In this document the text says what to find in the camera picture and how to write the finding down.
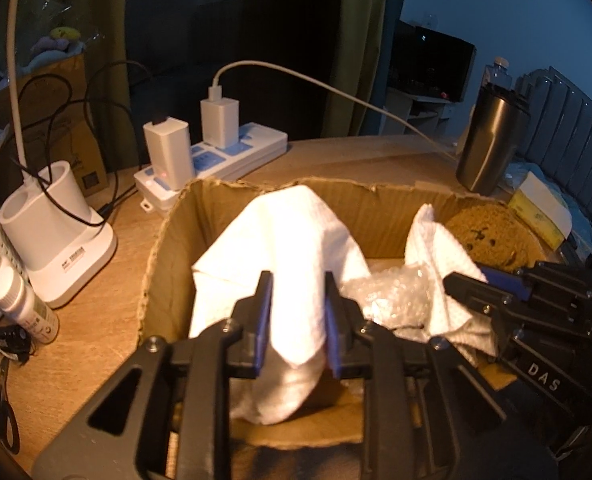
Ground black television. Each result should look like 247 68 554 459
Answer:
393 20 477 103

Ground white charger with white cable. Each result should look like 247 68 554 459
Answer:
200 97 240 150

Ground plush toys in bag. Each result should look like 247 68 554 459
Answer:
28 25 86 68

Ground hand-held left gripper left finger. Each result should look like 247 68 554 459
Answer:
32 270 275 480

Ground steel tumbler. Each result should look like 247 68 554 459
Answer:
456 85 532 196

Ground black cable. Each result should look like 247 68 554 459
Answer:
18 60 163 223

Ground clear water bottle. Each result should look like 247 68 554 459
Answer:
486 56 515 89

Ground yellow white tissue box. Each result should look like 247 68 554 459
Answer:
507 170 574 251

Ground white charging cable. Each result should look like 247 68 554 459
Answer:
212 60 459 162

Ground cardboard box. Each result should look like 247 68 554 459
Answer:
136 176 547 451

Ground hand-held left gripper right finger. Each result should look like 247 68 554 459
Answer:
323 271 559 480

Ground white television stand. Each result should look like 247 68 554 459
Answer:
383 87 459 136

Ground plain white cloth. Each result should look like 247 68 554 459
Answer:
188 185 377 426

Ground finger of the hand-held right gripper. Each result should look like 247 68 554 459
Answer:
480 260 592 307
443 271 592 342

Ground white desk lamp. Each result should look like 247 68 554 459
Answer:
0 0 119 310

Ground olive green curtain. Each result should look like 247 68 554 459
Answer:
321 0 404 137
94 0 130 106

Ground brown paper bag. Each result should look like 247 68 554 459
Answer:
0 52 109 196

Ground white power strip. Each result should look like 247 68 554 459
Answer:
134 121 289 213

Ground grey padded headboard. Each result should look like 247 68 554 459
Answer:
513 66 592 226

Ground bubble wrap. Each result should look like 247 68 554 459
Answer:
341 265 439 341

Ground black scissors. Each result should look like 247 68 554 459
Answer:
0 360 21 456

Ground brown plush toy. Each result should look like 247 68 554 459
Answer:
443 203 542 273

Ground white charger with black plug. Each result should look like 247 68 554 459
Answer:
143 117 193 191

